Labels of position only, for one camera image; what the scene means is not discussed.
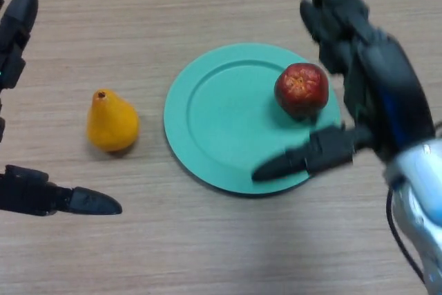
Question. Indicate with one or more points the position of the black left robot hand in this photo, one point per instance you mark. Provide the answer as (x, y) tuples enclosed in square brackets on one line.
[(15, 32)]

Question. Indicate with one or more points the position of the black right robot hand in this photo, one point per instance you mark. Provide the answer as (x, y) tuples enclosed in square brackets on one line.
[(383, 84)]

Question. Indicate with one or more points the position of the red apple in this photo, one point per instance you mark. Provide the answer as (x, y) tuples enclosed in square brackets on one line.
[(302, 89)]

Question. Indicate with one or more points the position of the green round plate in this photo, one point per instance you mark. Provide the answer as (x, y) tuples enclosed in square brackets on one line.
[(224, 119)]

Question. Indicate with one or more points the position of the yellow pear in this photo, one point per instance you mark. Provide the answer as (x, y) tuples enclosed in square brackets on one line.
[(112, 125)]

